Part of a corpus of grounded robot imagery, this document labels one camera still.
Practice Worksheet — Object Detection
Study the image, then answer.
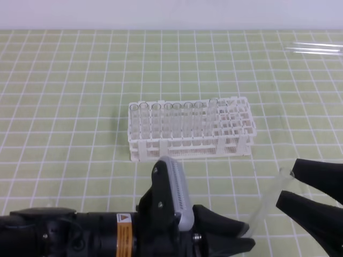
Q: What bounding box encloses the white plastic test tube rack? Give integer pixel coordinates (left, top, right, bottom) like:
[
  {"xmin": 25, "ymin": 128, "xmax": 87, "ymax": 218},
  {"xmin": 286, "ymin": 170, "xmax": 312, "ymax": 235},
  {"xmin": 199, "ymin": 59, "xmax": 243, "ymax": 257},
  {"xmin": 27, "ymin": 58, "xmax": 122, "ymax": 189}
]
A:
[{"xmin": 128, "ymin": 96, "xmax": 257, "ymax": 162}]

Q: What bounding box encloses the clear test tube in rack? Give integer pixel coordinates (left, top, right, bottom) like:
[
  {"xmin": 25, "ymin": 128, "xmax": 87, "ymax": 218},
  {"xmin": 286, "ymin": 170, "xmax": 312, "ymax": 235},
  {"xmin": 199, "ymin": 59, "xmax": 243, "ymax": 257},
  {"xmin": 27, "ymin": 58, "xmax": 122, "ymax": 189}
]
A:
[
  {"xmin": 193, "ymin": 101, "xmax": 203, "ymax": 137},
  {"xmin": 205, "ymin": 98, "xmax": 218, "ymax": 137},
  {"xmin": 173, "ymin": 103, "xmax": 182, "ymax": 138},
  {"xmin": 183, "ymin": 102, "xmax": 193, "ymax": 138}
]

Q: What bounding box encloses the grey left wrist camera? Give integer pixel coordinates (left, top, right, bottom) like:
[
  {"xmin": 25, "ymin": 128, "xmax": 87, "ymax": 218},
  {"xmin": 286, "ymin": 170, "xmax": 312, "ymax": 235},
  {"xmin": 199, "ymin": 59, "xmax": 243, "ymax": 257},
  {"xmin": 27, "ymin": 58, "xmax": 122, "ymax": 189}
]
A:
[{"xmin": 159, "ymin": 156, "xmax": 195, "ymax": 232}]

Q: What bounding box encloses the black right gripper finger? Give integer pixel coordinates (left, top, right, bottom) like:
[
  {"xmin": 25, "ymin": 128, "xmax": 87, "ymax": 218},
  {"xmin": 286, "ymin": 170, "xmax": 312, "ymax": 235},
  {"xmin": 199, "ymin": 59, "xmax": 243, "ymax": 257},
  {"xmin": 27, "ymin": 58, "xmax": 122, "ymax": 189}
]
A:
[
  {"xmin": 292, "ymin": 158, "xmax": 342, "ymax": 205},
  {"xmin": 276, "ymin": 191, "xmax": 342, "ymax": 256}
]

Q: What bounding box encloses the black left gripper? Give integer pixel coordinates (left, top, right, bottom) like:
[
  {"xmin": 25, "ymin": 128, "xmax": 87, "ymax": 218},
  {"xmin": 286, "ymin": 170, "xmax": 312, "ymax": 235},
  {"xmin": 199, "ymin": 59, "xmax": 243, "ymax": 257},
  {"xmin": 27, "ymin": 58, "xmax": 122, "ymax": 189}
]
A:
[{"xmin": 76, "ymin": 160, "xmax": 256, "ymax": 256}]

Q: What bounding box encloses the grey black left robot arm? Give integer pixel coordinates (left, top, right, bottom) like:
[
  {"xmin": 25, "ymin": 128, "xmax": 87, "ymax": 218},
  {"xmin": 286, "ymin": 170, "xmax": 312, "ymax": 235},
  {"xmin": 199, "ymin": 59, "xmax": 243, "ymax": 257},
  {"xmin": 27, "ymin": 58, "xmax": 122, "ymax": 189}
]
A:
[{"xmin": 1, "ymin": 157, "xmax": 255, "ymax": 256}]

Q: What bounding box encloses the clear glass test tube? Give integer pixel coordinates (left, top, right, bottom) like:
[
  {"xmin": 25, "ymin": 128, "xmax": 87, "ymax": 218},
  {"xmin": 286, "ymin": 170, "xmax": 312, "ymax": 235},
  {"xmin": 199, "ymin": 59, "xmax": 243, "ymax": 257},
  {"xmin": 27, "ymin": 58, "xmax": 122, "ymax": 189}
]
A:
[{"xmin": 243, "ymin": 168, "xmax": 294, "ymax": 238}]

